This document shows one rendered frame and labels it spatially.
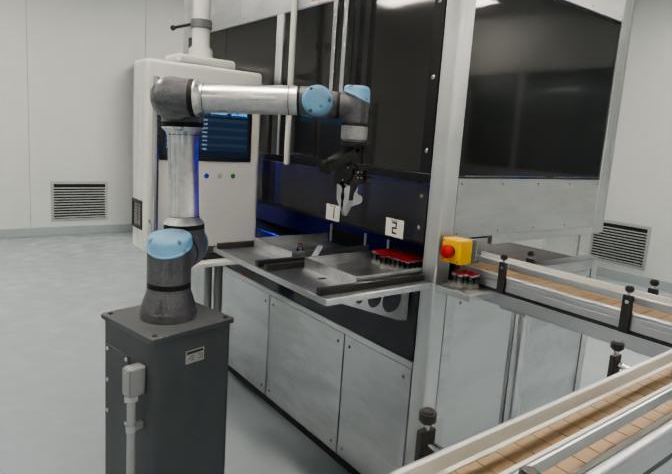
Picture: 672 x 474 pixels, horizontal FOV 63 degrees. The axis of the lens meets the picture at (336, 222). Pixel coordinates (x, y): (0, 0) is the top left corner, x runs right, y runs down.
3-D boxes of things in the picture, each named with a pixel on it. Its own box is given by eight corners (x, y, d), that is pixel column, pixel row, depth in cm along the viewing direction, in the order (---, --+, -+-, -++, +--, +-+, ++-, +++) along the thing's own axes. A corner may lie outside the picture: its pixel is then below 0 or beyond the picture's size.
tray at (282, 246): (327, 240, 223) (327, 232, 222) (368, 254, 203) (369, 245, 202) (253, 246, 202) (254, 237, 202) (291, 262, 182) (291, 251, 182)
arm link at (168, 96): (135, 70, 135) (333, 76, 134) (151, 75, 145) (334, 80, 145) (137, 118, 136) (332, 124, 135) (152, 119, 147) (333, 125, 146)
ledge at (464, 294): (465, 285, 174) (465, 279, 174) (498, 296, 164) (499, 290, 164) (435, 290, 166) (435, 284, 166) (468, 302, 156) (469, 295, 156)
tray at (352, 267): (381, 258, 196) (382, 249, 196) (435, 275, 176) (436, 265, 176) (304, 267, 176) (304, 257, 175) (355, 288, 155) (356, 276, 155)
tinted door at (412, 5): (346, 163, 201) (357, -5, 191) (433, 174, 167) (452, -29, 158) (345, 162, 200) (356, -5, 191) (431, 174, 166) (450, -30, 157)
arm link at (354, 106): (341, 86, 156) (371, 88, 156) (338, 125, 157) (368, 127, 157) (341, 83, 148) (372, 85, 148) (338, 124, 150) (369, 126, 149)
